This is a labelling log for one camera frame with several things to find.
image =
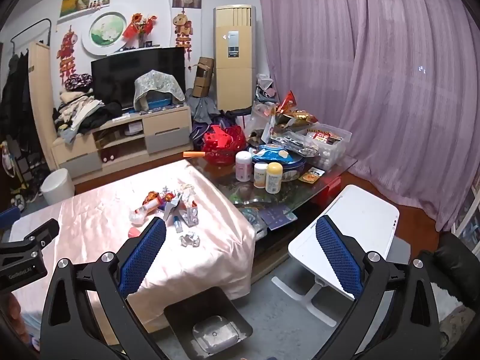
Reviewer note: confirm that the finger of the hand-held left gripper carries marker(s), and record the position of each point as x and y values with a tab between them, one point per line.
9	217
43	232

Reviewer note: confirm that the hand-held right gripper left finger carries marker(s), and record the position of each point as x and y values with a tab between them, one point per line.
144	255

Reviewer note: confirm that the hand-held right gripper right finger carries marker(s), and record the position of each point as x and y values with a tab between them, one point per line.
337	255

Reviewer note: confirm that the silver wrapper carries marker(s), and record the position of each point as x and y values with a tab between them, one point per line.
189	240

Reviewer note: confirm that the black trash bin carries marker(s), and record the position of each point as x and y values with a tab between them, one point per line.
187	307

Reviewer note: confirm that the white crinkled wrapper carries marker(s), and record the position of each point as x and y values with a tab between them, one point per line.
186	192

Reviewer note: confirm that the white round bucket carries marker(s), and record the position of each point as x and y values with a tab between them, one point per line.
58	189

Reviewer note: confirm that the white folding laptop table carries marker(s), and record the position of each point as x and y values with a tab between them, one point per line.
360	213

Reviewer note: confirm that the pink satin tablecloth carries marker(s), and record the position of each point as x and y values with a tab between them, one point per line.
93	213

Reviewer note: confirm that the dark blue booklet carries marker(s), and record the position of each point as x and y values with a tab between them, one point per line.
279	218

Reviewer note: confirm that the orange snack packet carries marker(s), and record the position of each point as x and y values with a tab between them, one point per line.
312	176

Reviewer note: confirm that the blue cookie tin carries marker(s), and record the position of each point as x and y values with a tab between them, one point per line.
292	170

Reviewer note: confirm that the yellow capped bottle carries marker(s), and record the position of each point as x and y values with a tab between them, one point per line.
273	180

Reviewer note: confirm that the clear plastic storage box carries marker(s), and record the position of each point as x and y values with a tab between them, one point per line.
330	146

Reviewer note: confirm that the white bottle orange label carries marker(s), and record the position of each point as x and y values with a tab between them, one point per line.
260	176

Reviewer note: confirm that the glass coffee table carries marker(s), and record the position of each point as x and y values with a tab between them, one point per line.
225	180

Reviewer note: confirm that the orange foam tube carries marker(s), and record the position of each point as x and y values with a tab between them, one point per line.
194	154

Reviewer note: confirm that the tall beige cabinet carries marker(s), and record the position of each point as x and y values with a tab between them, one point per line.
39	101

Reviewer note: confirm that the dark hanging coats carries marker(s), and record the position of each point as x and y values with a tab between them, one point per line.
15	97

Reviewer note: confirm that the blue snack bag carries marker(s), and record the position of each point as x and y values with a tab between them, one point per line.
272	153

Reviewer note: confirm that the pile of clothes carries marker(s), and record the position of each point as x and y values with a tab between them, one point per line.
82	116

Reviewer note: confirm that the white bottle pink label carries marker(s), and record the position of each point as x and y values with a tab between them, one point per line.
243	168

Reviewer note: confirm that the red plastic basket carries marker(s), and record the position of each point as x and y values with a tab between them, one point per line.
221	150

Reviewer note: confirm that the beige television stand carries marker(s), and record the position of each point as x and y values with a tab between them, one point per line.
165	123

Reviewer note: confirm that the dark patterned cloth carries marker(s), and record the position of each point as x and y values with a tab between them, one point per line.
78	81

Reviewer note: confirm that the grey hanging garment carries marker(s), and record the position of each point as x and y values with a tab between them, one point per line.
202	108

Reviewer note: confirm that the red snack bag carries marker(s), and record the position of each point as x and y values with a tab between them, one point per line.
288	103

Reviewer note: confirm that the black flat television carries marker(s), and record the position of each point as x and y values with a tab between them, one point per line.
112	78

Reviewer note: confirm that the pale lace cover cloth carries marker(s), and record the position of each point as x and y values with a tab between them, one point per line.
157	82

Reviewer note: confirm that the red fish hanging decoration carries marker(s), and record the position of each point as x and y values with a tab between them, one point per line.
67	52

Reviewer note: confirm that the cardboard box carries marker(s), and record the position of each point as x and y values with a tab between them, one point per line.
203	77

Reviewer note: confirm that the purple curtain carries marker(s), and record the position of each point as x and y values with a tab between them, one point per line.
337	63

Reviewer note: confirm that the beige standing air conditioner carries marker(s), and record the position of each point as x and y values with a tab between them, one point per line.
234	82

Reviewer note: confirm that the red flag bouquet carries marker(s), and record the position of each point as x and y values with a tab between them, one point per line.
139	26

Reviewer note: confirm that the round white wall art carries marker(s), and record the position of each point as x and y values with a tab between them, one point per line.
105	32

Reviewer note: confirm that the landscape wall painting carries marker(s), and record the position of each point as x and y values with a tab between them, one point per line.
76	0

